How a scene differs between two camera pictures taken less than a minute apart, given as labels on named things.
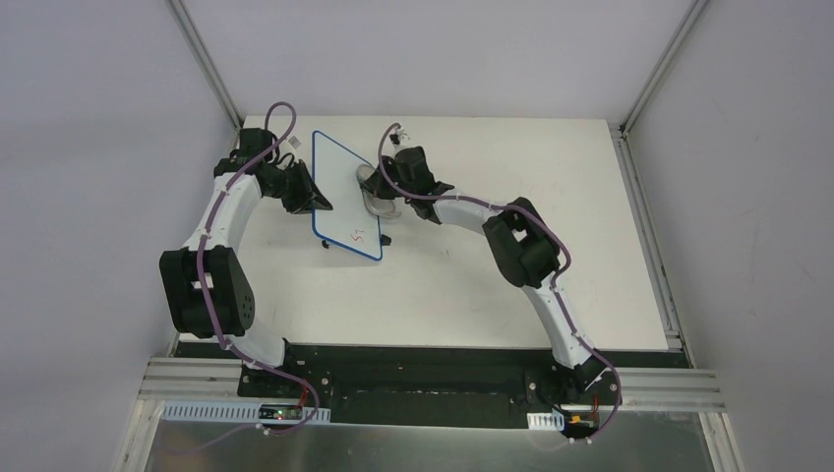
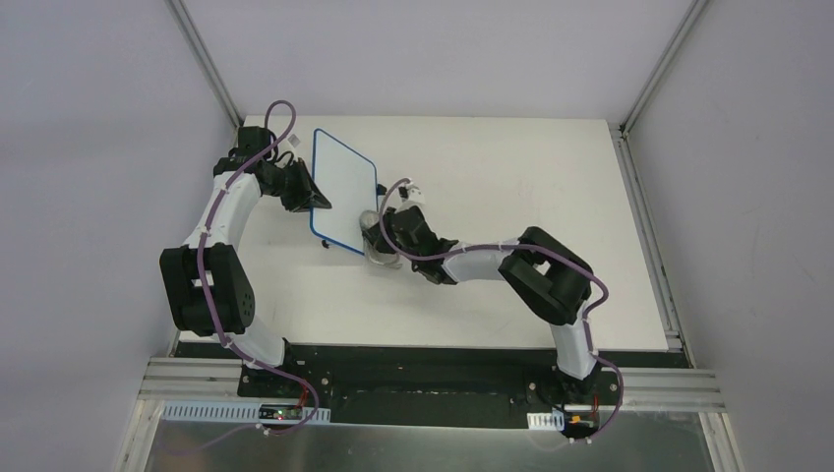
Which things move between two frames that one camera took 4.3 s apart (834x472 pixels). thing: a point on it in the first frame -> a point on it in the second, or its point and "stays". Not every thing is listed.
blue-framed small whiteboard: x=350 y=222 stays
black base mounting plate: x=432 y=386 stays
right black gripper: x=383 y=179 -> x=388 y=231
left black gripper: x=298 y=189 stays
